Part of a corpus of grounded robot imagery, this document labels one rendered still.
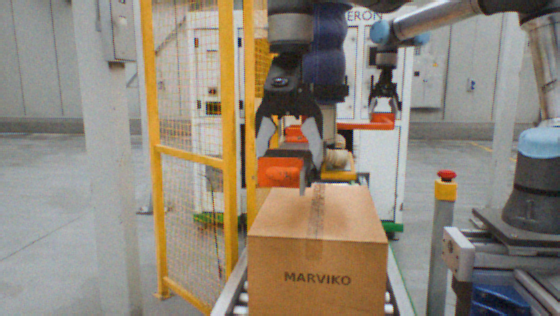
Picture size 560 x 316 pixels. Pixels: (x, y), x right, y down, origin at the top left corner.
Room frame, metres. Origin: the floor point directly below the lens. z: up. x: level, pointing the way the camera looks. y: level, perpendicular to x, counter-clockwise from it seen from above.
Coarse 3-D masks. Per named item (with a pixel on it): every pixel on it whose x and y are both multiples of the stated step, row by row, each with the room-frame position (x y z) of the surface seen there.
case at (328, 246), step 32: (288, 192) 1.48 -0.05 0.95; (320, 192) 1.48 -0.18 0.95; (352, 192) 1.48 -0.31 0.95; (256, 224) 1.13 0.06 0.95; (288, 224) 1.13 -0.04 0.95; (320, 224) 1.13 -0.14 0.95; (352, 224) 1.13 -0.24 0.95; (256, 256) 1.05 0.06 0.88; (288, 256) 1.03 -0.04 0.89; (320, 256) 1.02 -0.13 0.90; (352, 256) 1.01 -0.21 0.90; (384, 256) 1.00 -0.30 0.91; (256, 288) 1.05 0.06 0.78; (288, 288) 1.03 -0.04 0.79; (320, 288) 1.02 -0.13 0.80; (352, 288) 1.01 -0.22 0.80; (384, 288) 1.00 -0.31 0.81
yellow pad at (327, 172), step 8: (352, 160) 1.23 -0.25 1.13; (328, 168) 1.09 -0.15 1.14; (336, 168) 1.09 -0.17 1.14; (344, 168) 1.09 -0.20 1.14; (352, 168) 1.12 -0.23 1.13; (320, 176) 1.07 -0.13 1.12; (328, 176) 1.06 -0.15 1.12; (336, 176) 1.06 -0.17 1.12; (344, 176) 1.05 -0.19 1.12; (352, 176) 1.05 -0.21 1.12
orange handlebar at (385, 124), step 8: (384, 120) 1.35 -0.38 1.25; (344, 128) 1.25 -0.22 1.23; (352, 128) 1.25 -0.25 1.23; (360, 128) 1.24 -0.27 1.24; (368, 128) 1.24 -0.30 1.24; (376, 128) 1.24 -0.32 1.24; (384, 128) 1.23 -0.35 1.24; (392, 128) 1.24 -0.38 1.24; (272, 168) 0.60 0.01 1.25; (280, 168) 0.59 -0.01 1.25; (288, 168) 0.59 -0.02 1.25; (296, 168) 0.60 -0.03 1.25; (272, 176) 0.59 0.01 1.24; (280, 176) 0.59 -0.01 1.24; (288, 176) 0.59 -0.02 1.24; (296, 176) 0.59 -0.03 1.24
